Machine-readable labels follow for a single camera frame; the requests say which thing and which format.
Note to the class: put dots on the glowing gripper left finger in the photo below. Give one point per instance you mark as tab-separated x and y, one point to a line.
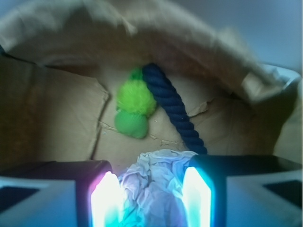
60	194

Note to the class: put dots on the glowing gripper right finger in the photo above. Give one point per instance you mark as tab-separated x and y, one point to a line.
243	191

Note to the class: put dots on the white paper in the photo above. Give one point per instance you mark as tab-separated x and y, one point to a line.
152	189

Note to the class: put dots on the green plush frog toy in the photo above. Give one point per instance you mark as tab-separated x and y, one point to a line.
134	105

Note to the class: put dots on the brown paper bag tray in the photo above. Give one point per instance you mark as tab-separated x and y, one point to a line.
64	60

